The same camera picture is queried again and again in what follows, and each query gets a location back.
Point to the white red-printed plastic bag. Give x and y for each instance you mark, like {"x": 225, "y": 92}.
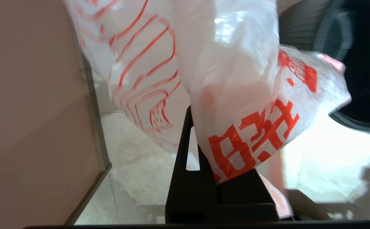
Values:
{"x": 229, "y": 79}

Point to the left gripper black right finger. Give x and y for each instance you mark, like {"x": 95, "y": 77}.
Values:
{"x": 248, "y": 190}

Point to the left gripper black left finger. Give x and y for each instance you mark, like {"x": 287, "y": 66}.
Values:
{"x": 191, "y": 190}

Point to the grey round trash bin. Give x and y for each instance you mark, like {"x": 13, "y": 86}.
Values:
{"x": 369, "y": 79}

